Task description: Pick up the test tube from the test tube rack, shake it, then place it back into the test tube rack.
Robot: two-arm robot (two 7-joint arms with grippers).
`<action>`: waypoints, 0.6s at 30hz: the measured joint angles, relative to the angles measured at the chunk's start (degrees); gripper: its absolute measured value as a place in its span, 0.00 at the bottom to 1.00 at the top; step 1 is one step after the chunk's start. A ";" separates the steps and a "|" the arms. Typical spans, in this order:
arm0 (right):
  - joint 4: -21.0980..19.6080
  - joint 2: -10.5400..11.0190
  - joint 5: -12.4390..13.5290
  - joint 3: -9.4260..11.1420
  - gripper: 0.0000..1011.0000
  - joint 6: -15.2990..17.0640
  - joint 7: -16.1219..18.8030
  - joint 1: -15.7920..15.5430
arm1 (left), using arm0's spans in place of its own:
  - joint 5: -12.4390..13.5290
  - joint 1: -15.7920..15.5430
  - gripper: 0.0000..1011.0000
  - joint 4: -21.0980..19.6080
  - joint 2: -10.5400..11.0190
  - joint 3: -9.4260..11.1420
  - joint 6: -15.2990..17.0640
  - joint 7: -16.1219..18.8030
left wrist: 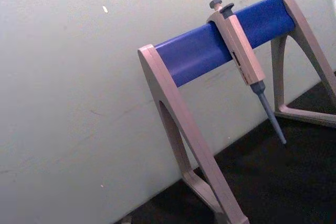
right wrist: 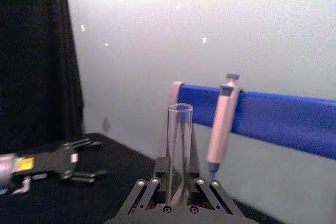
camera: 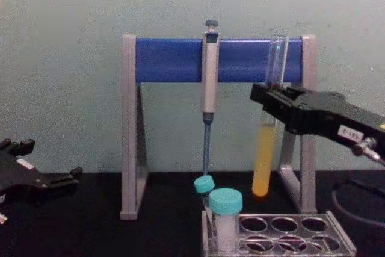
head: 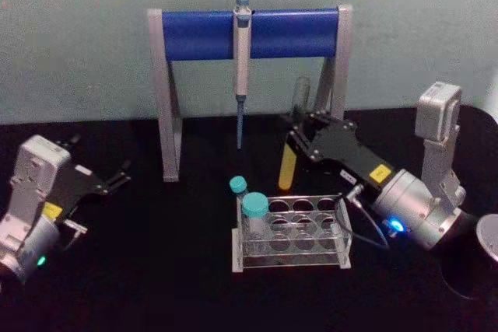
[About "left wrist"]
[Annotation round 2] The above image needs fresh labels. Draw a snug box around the beige pipette with grey tip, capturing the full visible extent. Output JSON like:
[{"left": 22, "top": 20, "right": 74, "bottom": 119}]
[{"left": 206, "top": 0, "right": 288, "bottom": 145}]

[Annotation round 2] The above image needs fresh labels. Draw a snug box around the black table cloth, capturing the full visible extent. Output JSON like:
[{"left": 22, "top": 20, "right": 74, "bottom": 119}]
[{"left": 115, "top": 70, "right": 336, "bottom": 224}]

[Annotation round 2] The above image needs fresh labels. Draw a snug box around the pipette stand with blue bar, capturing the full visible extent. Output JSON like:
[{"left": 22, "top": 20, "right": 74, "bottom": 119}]
[{"left": 137, "top": 0, "right": 336, "bottom": 224}]

